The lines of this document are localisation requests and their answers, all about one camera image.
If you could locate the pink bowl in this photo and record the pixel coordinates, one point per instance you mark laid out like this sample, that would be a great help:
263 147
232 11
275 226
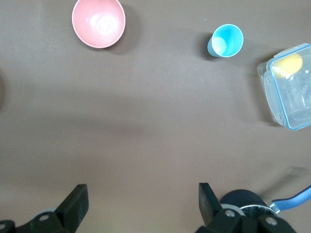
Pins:
97 24

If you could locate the clear plastic container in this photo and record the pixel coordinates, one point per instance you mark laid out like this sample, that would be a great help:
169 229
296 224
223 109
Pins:
296 97

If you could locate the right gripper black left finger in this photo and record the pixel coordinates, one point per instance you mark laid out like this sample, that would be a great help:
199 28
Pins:
70 213

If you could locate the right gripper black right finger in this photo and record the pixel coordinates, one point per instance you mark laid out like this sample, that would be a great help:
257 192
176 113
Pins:
211 213

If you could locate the brown tablecloth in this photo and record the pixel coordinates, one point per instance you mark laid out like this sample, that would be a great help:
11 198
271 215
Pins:
121 109

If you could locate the round yellow object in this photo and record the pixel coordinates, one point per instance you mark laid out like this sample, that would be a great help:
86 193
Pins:
289 64

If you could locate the blue cup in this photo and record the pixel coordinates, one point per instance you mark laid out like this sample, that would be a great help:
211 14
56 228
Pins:
228 38

